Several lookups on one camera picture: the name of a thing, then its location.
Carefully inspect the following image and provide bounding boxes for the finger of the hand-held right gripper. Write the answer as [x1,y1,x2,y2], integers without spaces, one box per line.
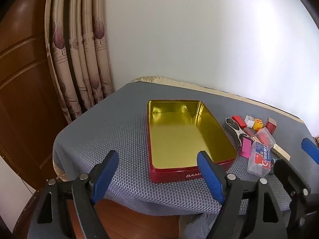
[301,138,319,165]
[273,158,319,239]

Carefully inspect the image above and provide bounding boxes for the person's grey trousers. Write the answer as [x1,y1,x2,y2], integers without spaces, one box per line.
[178,213,220,239]

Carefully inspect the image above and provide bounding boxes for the metal pliers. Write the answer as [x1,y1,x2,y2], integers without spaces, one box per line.
[224,118,257,152]

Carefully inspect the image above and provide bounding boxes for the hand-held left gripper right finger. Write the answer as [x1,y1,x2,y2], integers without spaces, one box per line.
[196,151,292,239]

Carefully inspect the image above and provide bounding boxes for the pink block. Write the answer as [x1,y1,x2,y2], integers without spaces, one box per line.
[240,138,253,158]

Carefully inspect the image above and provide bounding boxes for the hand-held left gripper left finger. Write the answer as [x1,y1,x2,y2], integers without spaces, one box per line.
[30,150,120,239]

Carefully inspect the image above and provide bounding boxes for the beige leaf print curtain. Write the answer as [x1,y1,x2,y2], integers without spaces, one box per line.
[44,0,115,124]

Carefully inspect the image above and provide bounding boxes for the brown wooden door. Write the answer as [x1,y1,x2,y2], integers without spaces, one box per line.
[0,0,73,192]

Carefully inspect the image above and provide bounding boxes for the clear box red blue label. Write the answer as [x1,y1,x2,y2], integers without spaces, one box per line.
[247,141,273,175]

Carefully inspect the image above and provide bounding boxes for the clear box with pink contents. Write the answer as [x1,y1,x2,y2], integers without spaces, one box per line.
[254,127,276,147]

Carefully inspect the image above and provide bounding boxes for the orange block with colourful print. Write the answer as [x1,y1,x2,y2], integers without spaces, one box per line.
[265,117,278,133]

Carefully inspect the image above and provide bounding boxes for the red tin box gold interior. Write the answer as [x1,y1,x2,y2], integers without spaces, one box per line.
[147,100,238,183]

